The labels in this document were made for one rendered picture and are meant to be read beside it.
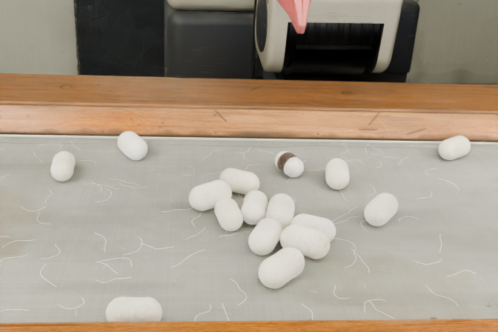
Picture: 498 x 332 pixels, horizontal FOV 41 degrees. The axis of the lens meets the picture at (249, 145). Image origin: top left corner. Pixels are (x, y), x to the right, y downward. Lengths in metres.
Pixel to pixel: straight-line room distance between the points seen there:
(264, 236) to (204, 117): 0.23
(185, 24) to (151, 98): 0.70
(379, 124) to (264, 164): 0.14
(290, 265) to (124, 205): 0.16
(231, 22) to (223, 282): 0.98
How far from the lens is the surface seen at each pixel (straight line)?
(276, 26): 1.09
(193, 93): 0.70
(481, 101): 0.77
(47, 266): 0.48
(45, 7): 2.58
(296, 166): 0.58
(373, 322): 0.40
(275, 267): 0.44
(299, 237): 0.47
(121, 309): 0.41
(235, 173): 0.55
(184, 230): 0.51
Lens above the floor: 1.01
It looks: 25 degrees down
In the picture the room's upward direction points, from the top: 3 degrees clockwise
